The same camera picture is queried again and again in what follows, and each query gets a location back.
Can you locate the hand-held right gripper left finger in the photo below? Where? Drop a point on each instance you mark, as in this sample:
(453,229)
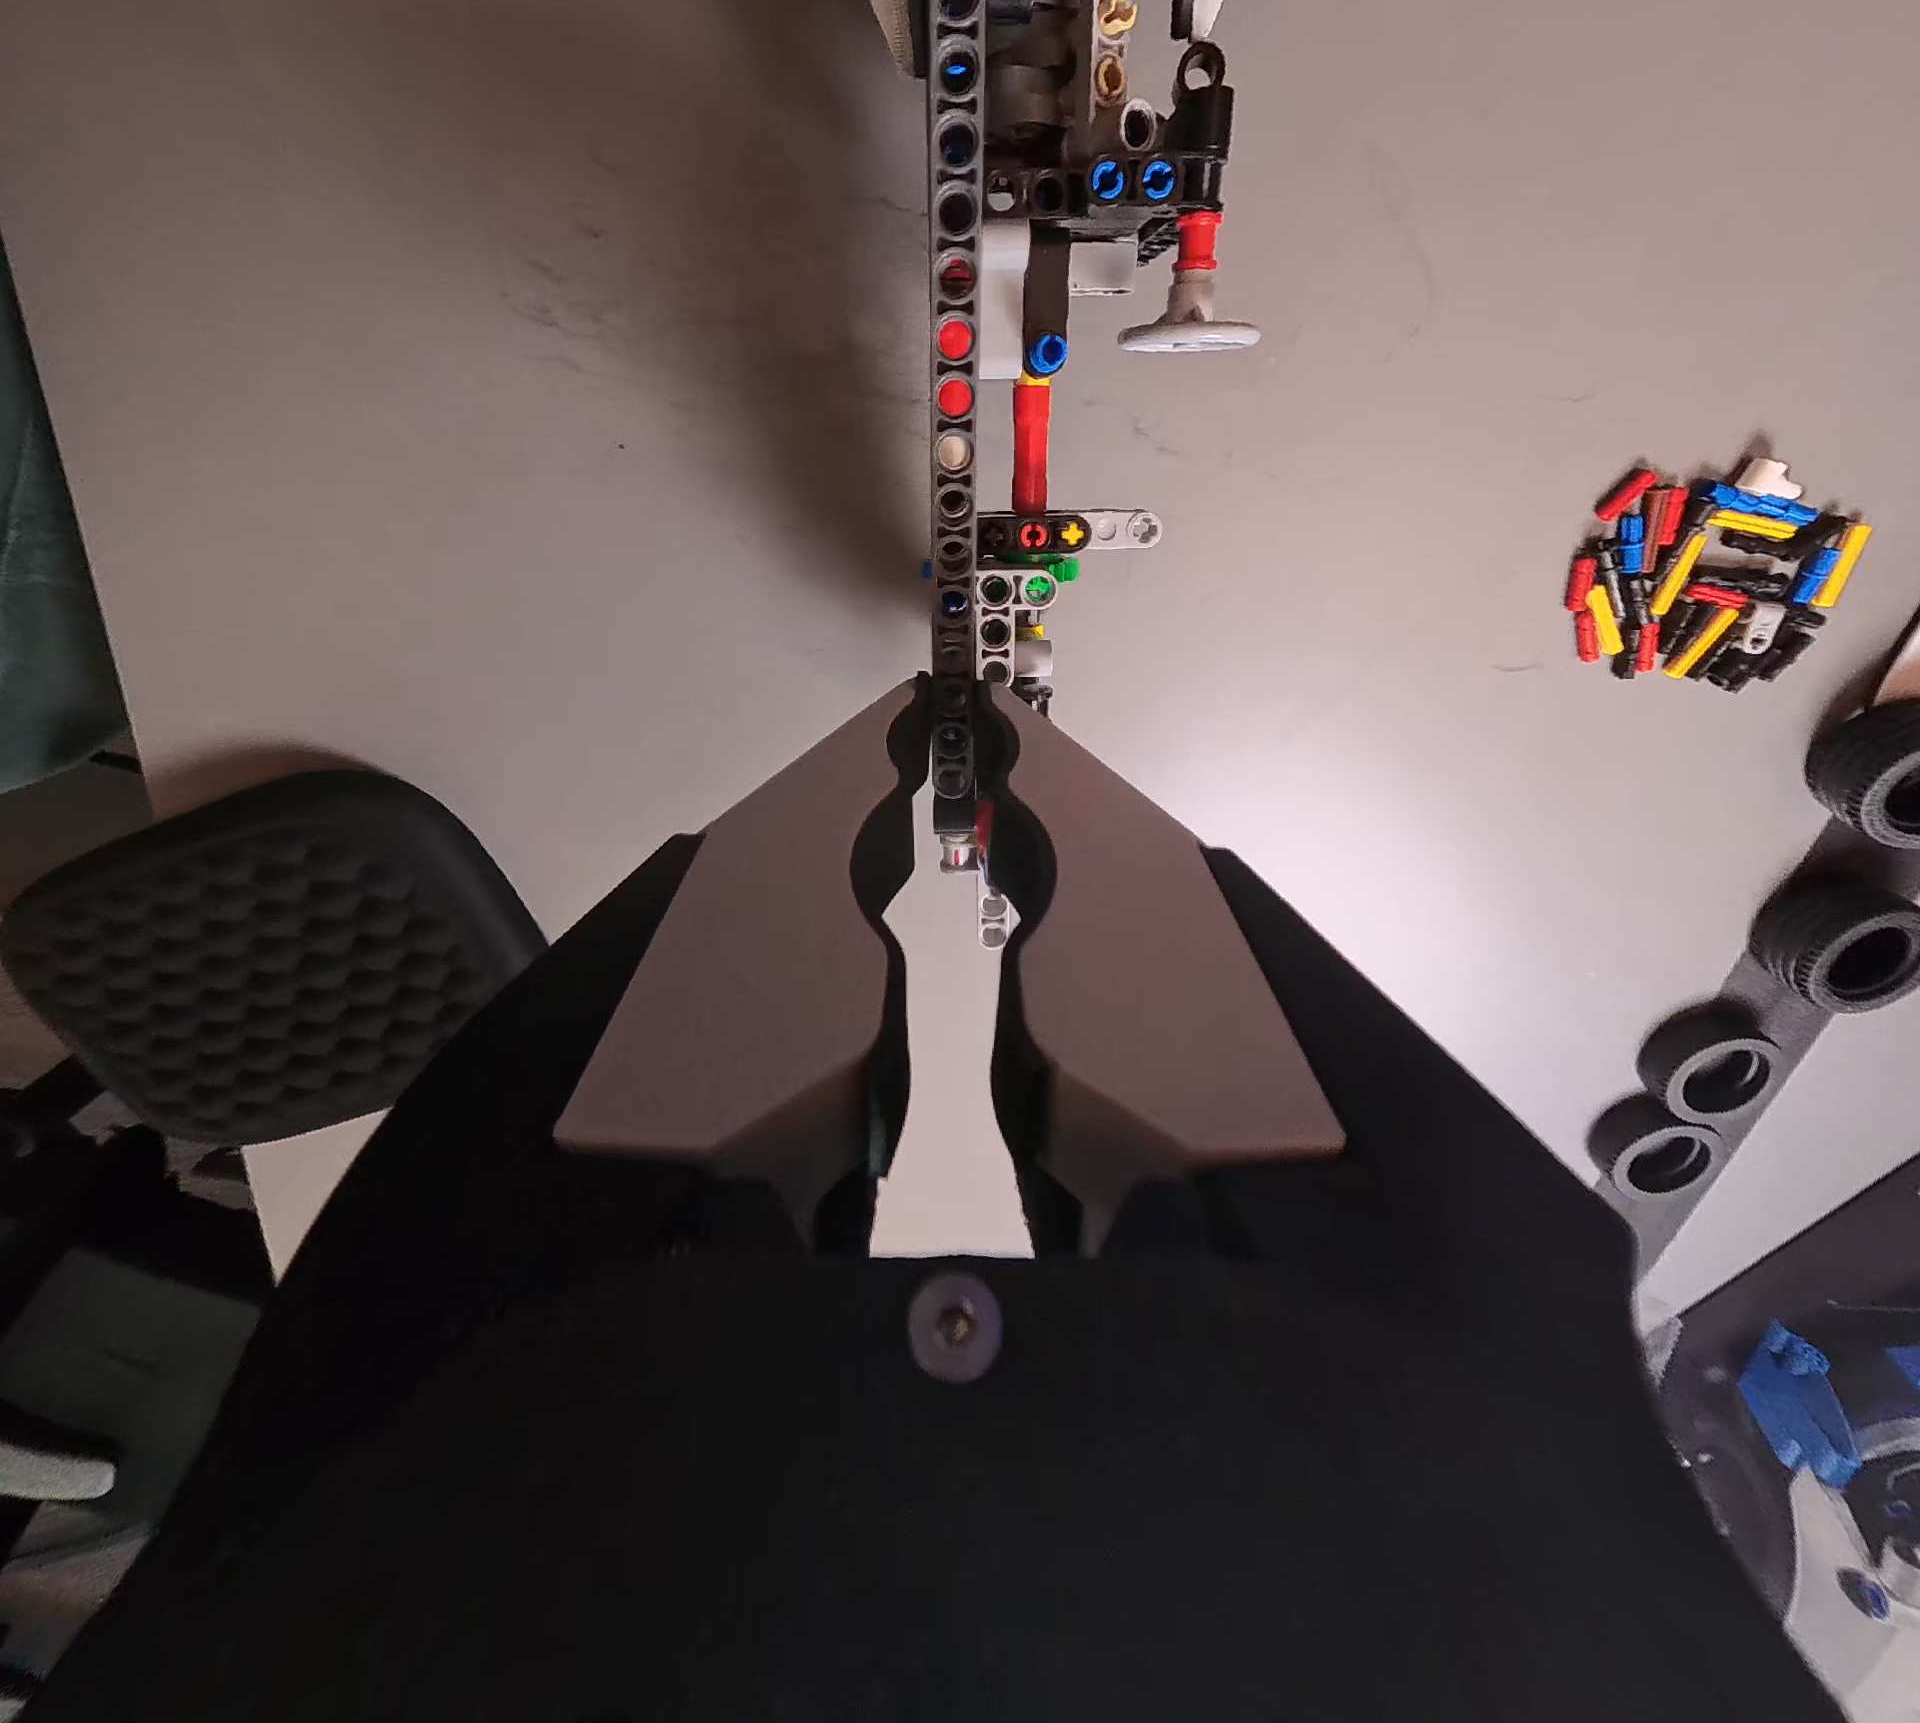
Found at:
(734,1003)

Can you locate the pile of coloured lego pins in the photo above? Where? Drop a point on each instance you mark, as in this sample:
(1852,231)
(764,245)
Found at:
(1710,583)

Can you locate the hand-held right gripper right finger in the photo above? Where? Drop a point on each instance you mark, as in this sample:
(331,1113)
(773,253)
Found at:
(1171,1003)

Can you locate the lego technic assembly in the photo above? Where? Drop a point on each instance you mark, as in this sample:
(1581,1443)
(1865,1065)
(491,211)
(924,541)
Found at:
(957,251)

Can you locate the black mesh chair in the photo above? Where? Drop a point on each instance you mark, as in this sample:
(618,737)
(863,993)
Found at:
(254,943)

